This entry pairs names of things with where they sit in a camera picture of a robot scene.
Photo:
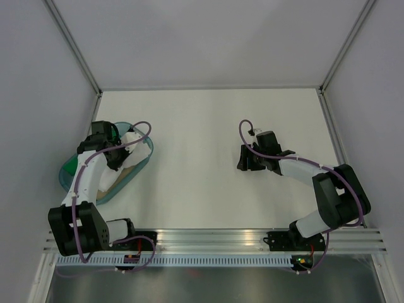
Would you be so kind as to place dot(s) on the white slotted cable duct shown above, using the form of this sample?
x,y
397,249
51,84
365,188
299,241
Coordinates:
x,y
189,260

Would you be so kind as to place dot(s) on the rolled green t shirt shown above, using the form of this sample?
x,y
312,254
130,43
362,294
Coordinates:
x,y
71,165

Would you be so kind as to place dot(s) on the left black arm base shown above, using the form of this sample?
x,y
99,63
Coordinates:
x,y
139,241

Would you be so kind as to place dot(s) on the left aluminium frame post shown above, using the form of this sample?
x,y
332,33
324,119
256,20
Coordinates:
x,y
71,44

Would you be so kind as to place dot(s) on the teal translucent plastic bin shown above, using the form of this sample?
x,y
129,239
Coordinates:
x,y
105,162

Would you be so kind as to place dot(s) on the aluminium frame post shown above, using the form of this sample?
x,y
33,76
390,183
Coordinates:
x,y
71,44
353,33

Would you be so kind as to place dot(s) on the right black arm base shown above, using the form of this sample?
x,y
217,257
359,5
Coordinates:
x,y
287,242

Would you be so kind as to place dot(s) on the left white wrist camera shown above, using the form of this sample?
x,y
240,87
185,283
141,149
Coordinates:
x,y
129,137

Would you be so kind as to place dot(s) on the right aluminium frame post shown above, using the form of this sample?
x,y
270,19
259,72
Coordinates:
x,y
353,33

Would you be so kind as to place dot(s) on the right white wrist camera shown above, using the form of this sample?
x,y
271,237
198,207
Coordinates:
x,y
255,132

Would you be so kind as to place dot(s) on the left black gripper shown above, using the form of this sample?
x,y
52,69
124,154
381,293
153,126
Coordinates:
x,y
117,165

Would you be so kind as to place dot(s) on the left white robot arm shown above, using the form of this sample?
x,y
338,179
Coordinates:
x,y
77,226

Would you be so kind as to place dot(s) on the rolled beige t shirt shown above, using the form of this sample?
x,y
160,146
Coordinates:
x,y
112,182

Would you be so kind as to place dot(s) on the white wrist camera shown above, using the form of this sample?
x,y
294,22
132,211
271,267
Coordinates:
x,y
255,132
129,137

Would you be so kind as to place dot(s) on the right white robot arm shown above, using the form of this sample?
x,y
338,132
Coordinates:
x,y
340,197

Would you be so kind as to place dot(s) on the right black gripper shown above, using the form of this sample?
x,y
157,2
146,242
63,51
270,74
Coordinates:
x,y
242,164

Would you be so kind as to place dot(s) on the aluminium mounting rail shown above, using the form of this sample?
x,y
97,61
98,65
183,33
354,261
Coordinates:
x,y
260,241

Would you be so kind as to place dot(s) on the white t shirt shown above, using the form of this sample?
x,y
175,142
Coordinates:
x,y
136,155

